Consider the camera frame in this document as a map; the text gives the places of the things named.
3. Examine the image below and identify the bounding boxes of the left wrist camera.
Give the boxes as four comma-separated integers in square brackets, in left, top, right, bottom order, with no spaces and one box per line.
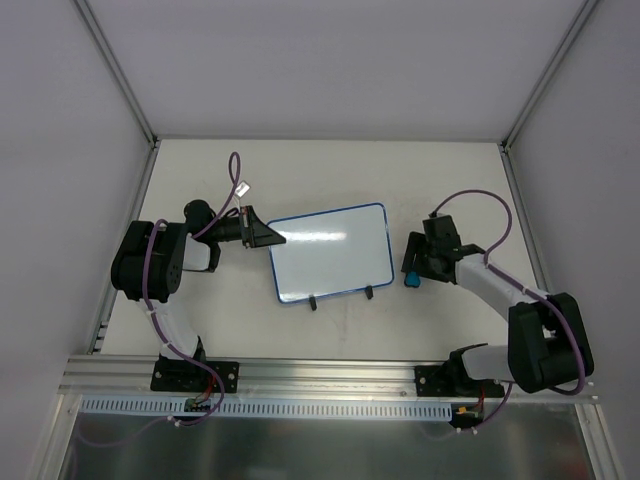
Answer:
[235,181,250,198]

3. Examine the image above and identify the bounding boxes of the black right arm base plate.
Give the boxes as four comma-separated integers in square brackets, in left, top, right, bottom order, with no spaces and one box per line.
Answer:
[414,364,506,399]

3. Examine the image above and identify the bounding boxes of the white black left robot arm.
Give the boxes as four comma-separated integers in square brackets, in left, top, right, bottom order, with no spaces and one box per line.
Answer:
[111,200,286,393]

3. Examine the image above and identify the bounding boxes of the aluminium frame post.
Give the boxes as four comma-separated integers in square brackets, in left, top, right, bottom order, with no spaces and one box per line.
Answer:
[72,0,161,151]
[499,0,601,151]

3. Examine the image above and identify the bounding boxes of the blue whiteboard eraser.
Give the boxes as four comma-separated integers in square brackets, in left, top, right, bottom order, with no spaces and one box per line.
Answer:
[404,271,421,288]

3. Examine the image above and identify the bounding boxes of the left aluminium frame post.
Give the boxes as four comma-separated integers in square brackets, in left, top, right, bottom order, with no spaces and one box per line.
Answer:
[72,0,161,151]

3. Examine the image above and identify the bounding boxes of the aluminium front rail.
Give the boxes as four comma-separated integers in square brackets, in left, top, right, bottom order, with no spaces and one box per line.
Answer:
[58,354,417,401]

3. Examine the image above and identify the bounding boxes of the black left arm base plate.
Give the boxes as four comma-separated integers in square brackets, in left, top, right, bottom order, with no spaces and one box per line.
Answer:
[150,356,240,394]

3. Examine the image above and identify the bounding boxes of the slotted white cable duct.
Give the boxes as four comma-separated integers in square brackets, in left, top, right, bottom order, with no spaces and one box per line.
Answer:
[79,395,454,423]

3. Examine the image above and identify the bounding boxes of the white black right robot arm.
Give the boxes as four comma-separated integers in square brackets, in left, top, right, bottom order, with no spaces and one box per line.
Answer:
[401,215,595,396]

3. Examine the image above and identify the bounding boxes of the blue framed whiteboard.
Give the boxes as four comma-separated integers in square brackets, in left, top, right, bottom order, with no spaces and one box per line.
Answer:
[267,202,395,304]

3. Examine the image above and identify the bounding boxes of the right aluminium frame post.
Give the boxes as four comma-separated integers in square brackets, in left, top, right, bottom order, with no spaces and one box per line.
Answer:
[499,0,601,151]

